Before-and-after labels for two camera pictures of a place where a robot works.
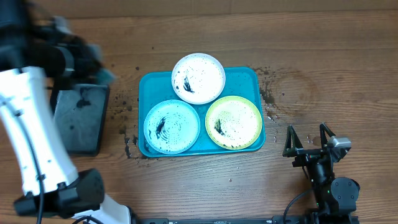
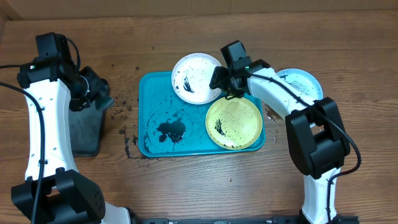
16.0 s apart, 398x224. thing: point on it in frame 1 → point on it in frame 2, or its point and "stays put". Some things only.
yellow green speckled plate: (233, 122) stays put
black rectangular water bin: (81, 111) stays put
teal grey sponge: (105, 76) → (103, 101)
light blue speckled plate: (171, 127) → (303, 82)
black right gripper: (305, 155) → (217, 83)
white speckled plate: (198, 78) stays put
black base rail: (274, 219) stays put
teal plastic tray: (155, 86) stays put
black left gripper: (88, 68) → (97, 84)
